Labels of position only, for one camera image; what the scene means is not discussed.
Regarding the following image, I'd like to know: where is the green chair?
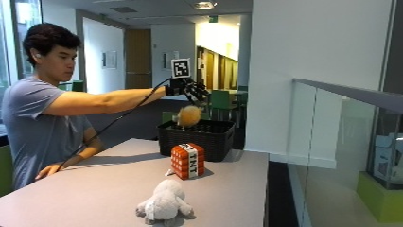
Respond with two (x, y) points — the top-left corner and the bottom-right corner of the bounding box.
(208, 89), (243, 121)

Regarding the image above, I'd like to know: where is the orange fluffy soft toy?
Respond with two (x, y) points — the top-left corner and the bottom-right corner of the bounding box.
(172, 105), (204, 130)

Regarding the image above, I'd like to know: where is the white marker cube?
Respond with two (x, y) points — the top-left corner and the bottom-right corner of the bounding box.
(171, 58), (193, 79)

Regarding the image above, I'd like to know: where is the black plastic basket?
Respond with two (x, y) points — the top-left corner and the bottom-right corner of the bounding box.
(156, 118), (237, 163)

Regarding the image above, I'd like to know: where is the wooden door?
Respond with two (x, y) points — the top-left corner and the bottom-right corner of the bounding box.
(126, 28), (154, 90)

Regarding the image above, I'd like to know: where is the red block soft toy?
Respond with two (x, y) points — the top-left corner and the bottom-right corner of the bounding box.
(164, 142), (207, 181)

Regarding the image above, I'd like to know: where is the ceiling light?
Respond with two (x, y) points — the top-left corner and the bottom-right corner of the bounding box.
(193, 1), (219, 10)

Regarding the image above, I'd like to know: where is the white plush animal toy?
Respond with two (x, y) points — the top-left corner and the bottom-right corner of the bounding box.
(135, 179), (197, 227)

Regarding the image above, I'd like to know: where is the glass railing panel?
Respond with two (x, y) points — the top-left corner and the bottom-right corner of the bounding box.
(287, 78), (403, 227)

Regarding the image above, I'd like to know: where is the the person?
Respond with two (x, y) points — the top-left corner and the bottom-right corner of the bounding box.
(0, 22), (211, 191)

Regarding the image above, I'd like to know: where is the green box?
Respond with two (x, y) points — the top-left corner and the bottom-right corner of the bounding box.
(356, 171), (403, 224)

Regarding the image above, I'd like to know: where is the black glove cable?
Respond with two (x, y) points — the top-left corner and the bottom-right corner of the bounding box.
(56, 77), (175, 172)

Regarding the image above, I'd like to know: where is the wall picture frame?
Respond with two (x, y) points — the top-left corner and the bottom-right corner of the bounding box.
(102, 50), (119, 70)

